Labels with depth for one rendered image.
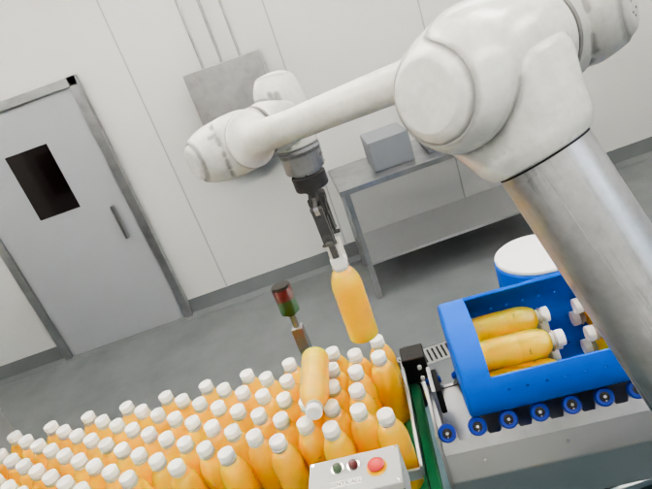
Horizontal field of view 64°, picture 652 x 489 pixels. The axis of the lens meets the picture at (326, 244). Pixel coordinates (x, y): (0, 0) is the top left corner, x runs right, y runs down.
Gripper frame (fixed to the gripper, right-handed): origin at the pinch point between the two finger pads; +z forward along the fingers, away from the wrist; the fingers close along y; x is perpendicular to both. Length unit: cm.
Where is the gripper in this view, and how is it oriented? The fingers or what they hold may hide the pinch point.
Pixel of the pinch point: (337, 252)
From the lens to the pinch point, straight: 118.6
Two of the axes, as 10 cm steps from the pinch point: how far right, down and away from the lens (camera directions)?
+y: 0.4, -4.0, 9.1
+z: 3.3, 8.7, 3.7
